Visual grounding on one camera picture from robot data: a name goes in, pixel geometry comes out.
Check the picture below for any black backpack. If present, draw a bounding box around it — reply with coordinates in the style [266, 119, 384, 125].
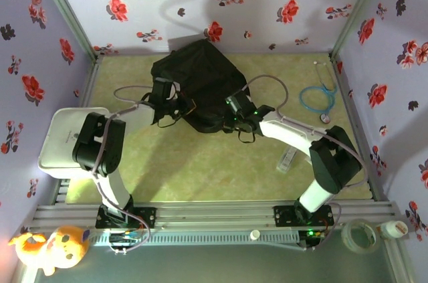
[150, 39, 258, 134]

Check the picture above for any clear plastic pen box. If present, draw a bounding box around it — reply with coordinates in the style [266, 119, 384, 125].
[276, 147, 298, 173]

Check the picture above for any blue stethoscope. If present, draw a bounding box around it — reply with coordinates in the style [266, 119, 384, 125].
[298, 60, 338, 124]

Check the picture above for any white plastic bin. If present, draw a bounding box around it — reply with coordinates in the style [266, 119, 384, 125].
[37, 106, 111, 179]

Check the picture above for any small circuit board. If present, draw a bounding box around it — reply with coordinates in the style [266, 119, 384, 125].
[302, 227, 328, 240]
[108, 232, 143, 246]

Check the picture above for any clear tape roll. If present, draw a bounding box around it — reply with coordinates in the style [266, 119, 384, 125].
[340, 218, 382, 256]

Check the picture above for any white pill bottle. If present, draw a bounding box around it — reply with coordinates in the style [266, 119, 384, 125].
[379, 219, 409, 240]

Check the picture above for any orange plush toy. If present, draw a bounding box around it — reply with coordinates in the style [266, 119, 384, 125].
[8, 225, 91, 277]

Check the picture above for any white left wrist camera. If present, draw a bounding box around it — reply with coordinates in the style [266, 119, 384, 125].
[169, 80, 183, 100]

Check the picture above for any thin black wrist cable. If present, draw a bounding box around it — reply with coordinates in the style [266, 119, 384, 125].
[237, 128, 257, 145]

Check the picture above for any grey right arm cable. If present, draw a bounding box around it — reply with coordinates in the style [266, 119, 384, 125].
[242, 74, 368, 252]

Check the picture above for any aluminium side rail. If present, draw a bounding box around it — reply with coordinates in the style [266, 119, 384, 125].
[53, 56, 103, 204]
[329, 54, 385, 202]

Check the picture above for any aluminium rail beam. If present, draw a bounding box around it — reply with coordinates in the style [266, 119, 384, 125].
[31, 201, 401, 230]

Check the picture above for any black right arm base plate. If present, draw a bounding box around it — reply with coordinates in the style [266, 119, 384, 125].
[273, 205, 335, 227]

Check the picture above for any grey slotted cable duct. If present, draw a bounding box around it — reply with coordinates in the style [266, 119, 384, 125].
[90, 231, 300, 247]

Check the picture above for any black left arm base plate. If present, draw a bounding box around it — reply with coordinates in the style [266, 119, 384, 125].
[96, 207, 157, 229]

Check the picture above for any aluminium frame post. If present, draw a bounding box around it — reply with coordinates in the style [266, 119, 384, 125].
[31, 0, 98, 60]
[330, 0, 392, 58]

